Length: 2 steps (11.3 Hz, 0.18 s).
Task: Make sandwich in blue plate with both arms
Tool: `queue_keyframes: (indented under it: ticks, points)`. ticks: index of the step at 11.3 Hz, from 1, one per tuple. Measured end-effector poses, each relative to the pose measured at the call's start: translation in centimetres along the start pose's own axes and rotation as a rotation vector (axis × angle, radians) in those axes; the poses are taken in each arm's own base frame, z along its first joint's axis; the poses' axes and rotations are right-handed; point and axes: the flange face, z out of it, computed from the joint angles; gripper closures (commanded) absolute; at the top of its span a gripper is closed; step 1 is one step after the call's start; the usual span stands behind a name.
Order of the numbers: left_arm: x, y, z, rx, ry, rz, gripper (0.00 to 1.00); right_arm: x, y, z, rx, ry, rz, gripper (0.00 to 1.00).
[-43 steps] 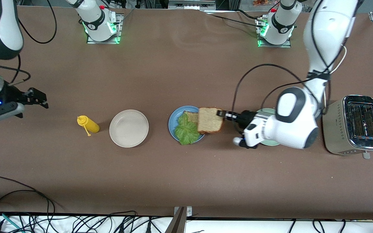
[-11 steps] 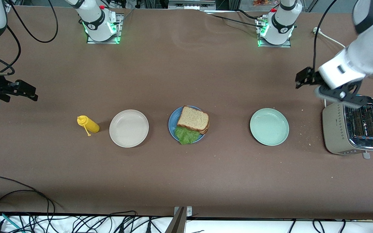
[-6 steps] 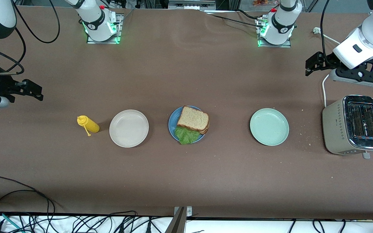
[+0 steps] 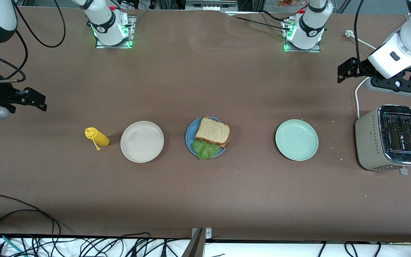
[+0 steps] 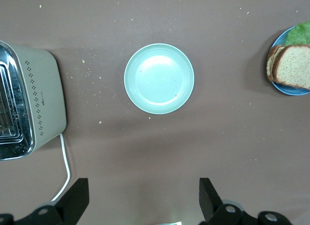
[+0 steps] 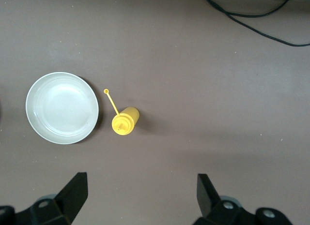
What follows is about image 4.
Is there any yellow mustard squeeze bottle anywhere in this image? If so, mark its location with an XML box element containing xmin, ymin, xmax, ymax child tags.
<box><xmin>85</xmin><ymin>127</ymin><xmax>110</xmax><ymax>151</ymax></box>

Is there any green lettuce leaf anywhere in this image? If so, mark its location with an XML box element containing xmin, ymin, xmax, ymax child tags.
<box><xmin>192</xmin><ymin>139</ymin><xmax>221</xmax><ymax>160</ymax></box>

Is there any pale green plate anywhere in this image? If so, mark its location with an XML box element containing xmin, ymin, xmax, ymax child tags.
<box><xmin>275</xmin><ymin>119</ymin><xmax>319</xmax><ymax>161</ymax></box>

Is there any beige plate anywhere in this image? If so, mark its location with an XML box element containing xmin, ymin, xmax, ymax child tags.
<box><xmin>120</xmin><ymin>121</ymin><xmax>164</xmax><ymax>163</ymax></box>

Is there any blue plate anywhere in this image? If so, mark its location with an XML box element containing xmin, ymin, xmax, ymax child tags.
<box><xmin>186</xmin><ymin>117</ymin><xmax>229</xmax><ymax>159</ymax></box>

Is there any beige chrome toaster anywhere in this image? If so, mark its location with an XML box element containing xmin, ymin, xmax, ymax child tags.
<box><xmin>355</xmin><ymin>104</ymin><xmax>411</xmax><ymax>176</ymax></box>

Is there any grey metal box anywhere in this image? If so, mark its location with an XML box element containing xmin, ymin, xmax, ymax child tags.
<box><xmin>186</xmin><ymin>0</ymin><xmax>238</xmax><ymax>11</ymax></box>

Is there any white toaster power cord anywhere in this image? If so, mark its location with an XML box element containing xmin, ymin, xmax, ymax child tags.
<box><xmin>345</xmin><ymin>30</ymin><xmax>377</xmax><ymax>118</ymax></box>

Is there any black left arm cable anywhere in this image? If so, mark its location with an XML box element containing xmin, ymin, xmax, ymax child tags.
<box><xmin>354</xmin><ymin>0</ymin><xmax>368</xmax><ymax>72</ymax></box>

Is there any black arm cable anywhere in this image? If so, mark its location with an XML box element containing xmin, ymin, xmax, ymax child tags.
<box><xmin>0</xmin><ymin>0</ymin><xmax>66</xmax><ymax>83</ymax></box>
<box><xmin>354</xmin><ymin>0</ymin><xmax>368</xmax><ymax>72</ymax></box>

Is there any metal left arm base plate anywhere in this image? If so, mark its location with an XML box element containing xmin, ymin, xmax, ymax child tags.
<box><xmin>283</xmin><ymin>20</ymin><xmax>322</xmax><ymax>53</ymax></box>

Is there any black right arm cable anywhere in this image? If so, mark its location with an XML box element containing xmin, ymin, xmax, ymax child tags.
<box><xmin>0</xmin><ymin>0</ymin><xmax>66</xmax><ymax>83</ymax></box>

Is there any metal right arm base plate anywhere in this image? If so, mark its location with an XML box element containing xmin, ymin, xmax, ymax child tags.
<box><xmin>96</xmin><ymin>15</ymin><xmax>135</xmax><ymax>49</ymax></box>

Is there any teal cable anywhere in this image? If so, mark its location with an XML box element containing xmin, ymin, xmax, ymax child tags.
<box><xmin>0</xmin><ymin>232</ymin><xmax>25</xmax><ymax>257</ymax></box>

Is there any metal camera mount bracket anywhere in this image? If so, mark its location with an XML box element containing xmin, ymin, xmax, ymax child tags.
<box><xmin>182</xmin><ymin>227</ymin><xmax>212</xmax><ymax>257</ymax></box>

